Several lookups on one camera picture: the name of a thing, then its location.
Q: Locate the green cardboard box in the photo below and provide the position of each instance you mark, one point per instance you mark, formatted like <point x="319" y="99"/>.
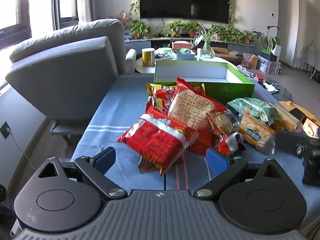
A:
<point x="221" y="81"/>

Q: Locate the clear yellow bread package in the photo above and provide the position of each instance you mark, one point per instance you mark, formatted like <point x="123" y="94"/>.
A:
<point x="256" y="133"/>

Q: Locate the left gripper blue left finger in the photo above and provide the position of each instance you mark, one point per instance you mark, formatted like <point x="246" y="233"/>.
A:
<point x="104" y="160"/>

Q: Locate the grey sofa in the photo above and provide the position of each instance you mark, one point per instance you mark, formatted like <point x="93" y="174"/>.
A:
<point x="66" y="74"/>

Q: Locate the clear storage bin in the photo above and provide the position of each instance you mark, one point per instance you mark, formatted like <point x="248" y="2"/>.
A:
<point x="268" y="67"/>

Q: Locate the black wall television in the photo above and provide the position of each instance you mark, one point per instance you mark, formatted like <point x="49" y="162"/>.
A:
<point x="184" y="0"/>

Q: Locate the wall power outlet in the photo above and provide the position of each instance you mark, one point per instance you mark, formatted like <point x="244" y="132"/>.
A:
<point x="5" y="130"/>

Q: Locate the glass vase with plant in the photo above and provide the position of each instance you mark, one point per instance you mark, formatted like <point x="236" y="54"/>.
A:
<point x="207" y="36"/>

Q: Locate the blue tray with items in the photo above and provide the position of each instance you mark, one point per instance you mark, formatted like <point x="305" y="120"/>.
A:
<point x="183" y="54"/>

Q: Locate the green snack bag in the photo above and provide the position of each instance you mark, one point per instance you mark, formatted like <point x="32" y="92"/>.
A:
<point x="257" y="108"/>

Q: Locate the yellow canister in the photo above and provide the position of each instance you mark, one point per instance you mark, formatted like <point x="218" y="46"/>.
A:
<point x="148" y="57"/>

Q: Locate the yellow red snack bag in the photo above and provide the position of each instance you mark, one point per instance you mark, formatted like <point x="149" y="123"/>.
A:
<point x="160" y="98"/>

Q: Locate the brown white snack packet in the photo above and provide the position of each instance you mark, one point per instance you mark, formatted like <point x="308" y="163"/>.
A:
<point x="147" y="166"/>

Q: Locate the open cardboard box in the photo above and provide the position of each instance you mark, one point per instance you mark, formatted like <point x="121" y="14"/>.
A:
<point x="224" y="53"/>

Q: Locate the red checkered snack bag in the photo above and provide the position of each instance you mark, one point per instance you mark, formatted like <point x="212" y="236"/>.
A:
<point x="158" y="137"/>

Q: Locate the red rice cracker bag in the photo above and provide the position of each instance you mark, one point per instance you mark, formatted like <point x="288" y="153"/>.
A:
<point x="190" y="107"/>

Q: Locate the orange box on table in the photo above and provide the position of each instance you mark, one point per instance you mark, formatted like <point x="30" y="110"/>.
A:
<point x="177" y="45"/>

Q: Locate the blue striped tablecloth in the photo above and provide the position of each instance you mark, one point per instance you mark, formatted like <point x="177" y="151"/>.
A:
<point x="243" y="162"/>

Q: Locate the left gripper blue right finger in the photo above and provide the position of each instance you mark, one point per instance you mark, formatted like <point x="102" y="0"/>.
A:
<point x="218" y="162"/>

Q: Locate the white round coffee table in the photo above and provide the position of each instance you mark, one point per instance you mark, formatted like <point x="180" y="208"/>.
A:
<point x="172" y="62"/>

